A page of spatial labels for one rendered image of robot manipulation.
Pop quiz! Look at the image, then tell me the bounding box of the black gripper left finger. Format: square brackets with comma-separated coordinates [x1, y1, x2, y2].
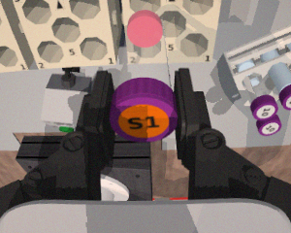
[0, 71, 115, 217]

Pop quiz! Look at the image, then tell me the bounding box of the white tube rack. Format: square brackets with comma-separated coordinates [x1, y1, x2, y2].
[223, 24, 291, 112]

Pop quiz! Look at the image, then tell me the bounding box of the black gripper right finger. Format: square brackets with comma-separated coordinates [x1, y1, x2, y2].
[174, 68, 291, 222]

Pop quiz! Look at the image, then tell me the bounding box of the grey flat mat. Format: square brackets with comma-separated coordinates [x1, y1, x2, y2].
[0, 0, 291, 150]

